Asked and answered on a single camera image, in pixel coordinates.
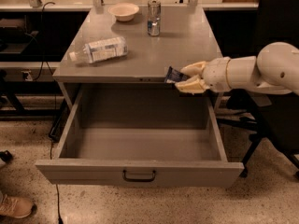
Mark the clear plastic water bottle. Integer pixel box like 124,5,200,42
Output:
69,36,128,63

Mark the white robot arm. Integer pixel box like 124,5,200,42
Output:
175,42,299,94

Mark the black drawer handle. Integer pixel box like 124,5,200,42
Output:
122,170,156,183

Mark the grey metal cabinet counter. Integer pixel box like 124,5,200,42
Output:
53,5,221,105

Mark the tan shoe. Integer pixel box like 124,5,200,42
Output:
0,195,34,218

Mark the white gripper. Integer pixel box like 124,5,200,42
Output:
175,57,231,94

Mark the blue rxbar blueberry packet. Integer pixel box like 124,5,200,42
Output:
164,66,190,83

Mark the black office chair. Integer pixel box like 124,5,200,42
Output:
224,0,299,173

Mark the black power cable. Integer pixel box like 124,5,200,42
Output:
32,1,64,224

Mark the beige paper bowl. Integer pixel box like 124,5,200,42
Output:
108,3,139,22

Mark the silver drink can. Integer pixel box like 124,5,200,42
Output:
148,0,161,36

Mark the black object on floor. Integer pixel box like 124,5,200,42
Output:
0,150,13,163

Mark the grey open top drawer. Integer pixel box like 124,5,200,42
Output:
36,87,244,188

